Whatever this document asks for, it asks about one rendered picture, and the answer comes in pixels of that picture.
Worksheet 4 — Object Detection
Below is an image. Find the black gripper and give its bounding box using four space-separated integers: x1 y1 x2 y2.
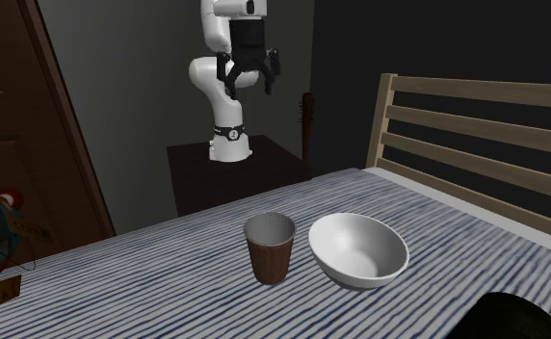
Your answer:
216 17 282 101

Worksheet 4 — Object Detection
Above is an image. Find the dark red spiked bat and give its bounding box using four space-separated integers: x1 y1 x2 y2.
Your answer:
299 91 316 164

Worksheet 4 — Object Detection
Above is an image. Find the dark robot stand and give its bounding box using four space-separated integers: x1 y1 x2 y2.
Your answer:
166 134 315 218

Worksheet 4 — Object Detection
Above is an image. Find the brown paper cup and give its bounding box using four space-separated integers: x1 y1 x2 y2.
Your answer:
243 212 298 287

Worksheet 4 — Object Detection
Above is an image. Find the white bowl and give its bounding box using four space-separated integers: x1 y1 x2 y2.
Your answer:
307 212 411 291

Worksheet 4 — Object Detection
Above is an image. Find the brown wooden door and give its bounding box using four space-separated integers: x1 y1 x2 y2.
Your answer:
0 0 118 267

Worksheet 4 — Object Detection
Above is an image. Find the black rounded object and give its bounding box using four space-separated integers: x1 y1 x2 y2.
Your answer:
444 291 551 339

